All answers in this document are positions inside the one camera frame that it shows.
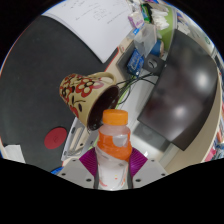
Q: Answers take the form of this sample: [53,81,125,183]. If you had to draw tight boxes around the beige mug with red flowers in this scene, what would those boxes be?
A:
[59,71,120,132]

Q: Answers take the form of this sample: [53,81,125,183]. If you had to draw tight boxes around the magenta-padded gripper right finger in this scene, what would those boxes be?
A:
[127,147,169,190]

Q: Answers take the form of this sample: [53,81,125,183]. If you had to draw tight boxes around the black tangled cables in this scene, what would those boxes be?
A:
[116,73,158,101]

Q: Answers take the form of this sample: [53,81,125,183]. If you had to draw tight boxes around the blue coiled cable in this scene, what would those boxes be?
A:
[49,165,66,176]

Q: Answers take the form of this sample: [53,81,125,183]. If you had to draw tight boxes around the purple and white packet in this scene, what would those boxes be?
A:
[127,11,145,29]

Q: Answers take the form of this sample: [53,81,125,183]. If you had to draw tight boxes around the small white paper sheet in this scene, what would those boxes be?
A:
[3,144,27,164]

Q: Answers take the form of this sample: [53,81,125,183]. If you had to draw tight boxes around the white handwritten paper sheet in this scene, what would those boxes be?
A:
[41,0,134,64]

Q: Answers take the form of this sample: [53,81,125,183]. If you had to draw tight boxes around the flat round red coaster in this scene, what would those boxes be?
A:
[43,125,68,150]

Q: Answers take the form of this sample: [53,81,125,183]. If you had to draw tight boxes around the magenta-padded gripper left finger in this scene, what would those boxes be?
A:
[56,147,100,190]

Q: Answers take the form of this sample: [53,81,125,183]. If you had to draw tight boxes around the black desk mat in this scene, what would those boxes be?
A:
[0,14,119,173]

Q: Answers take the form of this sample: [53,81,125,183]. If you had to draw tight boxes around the white tissue pack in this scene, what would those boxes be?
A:
[149,4,171,30]

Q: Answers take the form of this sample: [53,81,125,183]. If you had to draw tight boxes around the black computer monitor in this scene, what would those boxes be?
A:
[136,28,219,152]

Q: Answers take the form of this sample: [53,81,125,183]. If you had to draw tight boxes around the small blue electronic device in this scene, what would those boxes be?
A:
[126,49,145,76]

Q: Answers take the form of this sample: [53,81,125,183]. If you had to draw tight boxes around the orange-capped clear drink bottle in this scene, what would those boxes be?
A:
[94,109,133,192]

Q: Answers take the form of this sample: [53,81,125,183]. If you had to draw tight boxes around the clear plastic box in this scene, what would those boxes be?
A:
[134,23,158,56]

